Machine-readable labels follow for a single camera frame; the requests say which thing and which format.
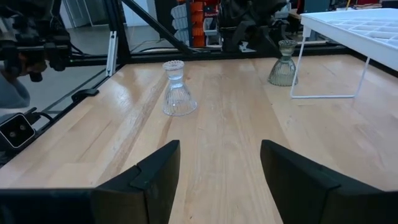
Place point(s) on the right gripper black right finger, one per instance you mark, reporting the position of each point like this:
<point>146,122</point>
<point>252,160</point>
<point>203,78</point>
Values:
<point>298,186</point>

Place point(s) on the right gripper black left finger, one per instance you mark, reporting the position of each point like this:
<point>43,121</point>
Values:
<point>149,186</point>

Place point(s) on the clear glass candle holder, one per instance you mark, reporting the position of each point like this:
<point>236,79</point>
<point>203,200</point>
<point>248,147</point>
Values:
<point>178,99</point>

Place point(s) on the grey ribbed glass vase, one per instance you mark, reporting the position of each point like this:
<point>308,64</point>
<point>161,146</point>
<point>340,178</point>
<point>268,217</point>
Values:
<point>282,73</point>

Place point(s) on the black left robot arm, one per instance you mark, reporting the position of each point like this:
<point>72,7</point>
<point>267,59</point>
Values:
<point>245,25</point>

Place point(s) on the black table edge clip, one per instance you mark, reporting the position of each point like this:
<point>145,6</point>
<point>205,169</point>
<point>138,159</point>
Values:
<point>84,94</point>

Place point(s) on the orange and grey storage bins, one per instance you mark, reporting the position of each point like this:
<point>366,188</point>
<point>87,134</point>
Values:
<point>197,31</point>

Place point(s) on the black neighbouring robot station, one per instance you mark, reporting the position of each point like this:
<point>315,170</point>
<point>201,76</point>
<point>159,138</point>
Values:
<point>31,40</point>

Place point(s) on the silver frame bracket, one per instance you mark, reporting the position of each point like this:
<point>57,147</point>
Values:
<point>111,53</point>

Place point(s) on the black table-level camera box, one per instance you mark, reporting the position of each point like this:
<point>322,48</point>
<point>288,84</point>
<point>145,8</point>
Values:
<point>15,130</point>

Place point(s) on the black aluminium table frame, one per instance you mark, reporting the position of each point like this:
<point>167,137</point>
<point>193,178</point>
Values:
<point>119,31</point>

